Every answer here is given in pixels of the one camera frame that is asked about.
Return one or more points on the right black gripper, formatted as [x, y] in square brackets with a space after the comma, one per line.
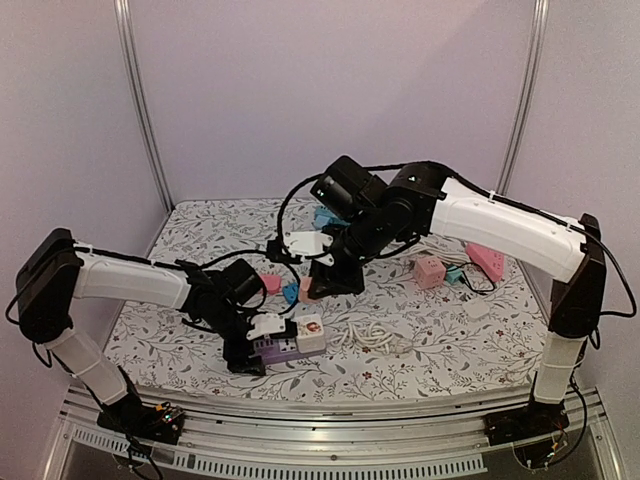
[339, 270]

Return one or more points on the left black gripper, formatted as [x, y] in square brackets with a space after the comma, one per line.
[236, 365]

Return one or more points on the purple power strip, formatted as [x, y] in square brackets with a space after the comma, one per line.
[276, 351]

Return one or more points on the salmon small cube adapter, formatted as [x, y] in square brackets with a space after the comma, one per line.
[304, 289]

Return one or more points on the white tiger plug adapter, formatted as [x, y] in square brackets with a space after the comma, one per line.
[310, 337]

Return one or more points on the pink cube socket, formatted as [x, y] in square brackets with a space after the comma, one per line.
[429, 272]

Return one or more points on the teal small adapter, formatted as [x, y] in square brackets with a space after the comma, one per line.
[454, 274]

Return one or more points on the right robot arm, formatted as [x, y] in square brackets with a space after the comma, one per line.
[427, 197]

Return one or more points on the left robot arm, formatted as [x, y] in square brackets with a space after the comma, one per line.
[61, 271]

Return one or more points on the blue flat plug adapter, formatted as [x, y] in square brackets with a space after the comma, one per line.
[291, 293]

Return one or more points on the pink flat plug adapter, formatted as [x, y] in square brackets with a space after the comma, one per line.
[272, 282]

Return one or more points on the teal power strip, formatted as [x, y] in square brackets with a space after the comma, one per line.
[324, 217]

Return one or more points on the floral table mat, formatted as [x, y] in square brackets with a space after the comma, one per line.
[394, 341]

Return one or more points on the white square adapter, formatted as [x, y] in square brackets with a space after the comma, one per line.
[476, 310]

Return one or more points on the pink power strip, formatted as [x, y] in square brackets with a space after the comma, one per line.
[491, 262]

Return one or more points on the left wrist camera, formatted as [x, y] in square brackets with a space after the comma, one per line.
[272, 326]

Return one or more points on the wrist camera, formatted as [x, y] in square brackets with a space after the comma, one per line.
[297, 247]
[272, 326]

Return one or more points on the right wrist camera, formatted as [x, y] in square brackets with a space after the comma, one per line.
[297, 247]

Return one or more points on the aluminium front rail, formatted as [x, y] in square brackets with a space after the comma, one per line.
[432, 438]

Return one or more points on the right aluminium frame post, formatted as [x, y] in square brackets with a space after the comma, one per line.
[525, 98]

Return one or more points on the aluminium frame post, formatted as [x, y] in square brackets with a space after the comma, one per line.
[525, 98]
[125, 28]

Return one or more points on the left aluminium frame post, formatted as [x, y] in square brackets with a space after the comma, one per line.
[125, 28]

